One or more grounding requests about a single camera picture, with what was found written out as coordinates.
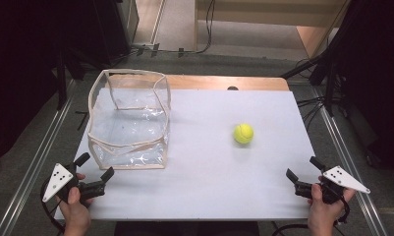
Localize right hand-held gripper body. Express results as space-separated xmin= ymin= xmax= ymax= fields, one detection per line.
xmin=294 ymin=165 xmax=371 ymax=206

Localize hanging black cable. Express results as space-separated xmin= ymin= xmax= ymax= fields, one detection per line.
xmin=178 ymin=0 xmax=217 ymax=55

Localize black curtain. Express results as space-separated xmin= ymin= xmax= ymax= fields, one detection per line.
xmin=0 ymin=0 xmax=71 ymax=166
xmin=328 ymin=0 xmax=394 ymax=176

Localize aluminium floor rail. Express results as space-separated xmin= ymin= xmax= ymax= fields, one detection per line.
xmin=0 ymin=78 xmax=79 ymax=236
xmin=310 ymin=86 xmax=389 ymax=236

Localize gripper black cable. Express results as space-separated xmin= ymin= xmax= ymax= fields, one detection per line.
xmin=271 ymin=196 xmax=352 ymax=236
xmin=39 ymin=178 xmax=67 ymax=236

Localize light wooden shelf unit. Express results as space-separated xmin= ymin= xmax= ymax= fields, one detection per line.
xmin=194 ymin=0 xmax=351 ymax=59

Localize white table mat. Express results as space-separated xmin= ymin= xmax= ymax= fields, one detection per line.
xmin=54 ymin=88 xmax=330 ymax=221

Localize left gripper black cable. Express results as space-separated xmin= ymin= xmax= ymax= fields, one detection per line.
xmin=39 ymin=178 xmax=67 ymax=236

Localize yellow tennis ball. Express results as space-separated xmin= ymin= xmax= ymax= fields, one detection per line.
xmin=233 ymin=123 xmax=255 ymax=146

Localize wooden table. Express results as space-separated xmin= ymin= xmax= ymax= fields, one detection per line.
xmin=108 ymin=74 xmax=290 ymax=92

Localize person's right hand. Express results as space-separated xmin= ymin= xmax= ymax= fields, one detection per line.
xmin=307 ymin=176 xmax=357 ymax=230

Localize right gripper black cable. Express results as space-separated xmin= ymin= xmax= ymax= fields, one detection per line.
xmin=271 ymin=196 xmax=352 ymax=236

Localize black tripod stand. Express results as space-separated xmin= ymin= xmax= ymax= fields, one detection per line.
xmin=280 ymin=48 xmax=350 ymax=117

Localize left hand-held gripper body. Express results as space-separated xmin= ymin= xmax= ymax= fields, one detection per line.
xmin=41 ymin=162 xmax=106 ymax=205

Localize black floor cables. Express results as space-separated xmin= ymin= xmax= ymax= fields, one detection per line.
xmin=296 ymin=95 xmax=328 ymax=130

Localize clear plastic storage box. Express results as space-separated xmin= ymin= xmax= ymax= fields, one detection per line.
xmin=86 ymin=68 xmax=172 ymax=171

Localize person's left hand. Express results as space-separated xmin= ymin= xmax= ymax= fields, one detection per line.
xmin=54 ymin=173 xmax=94 ymax=228

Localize black metal stand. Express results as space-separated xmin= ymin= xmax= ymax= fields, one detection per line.
xmin=54 ymin=48 xmax=86 ymax=111

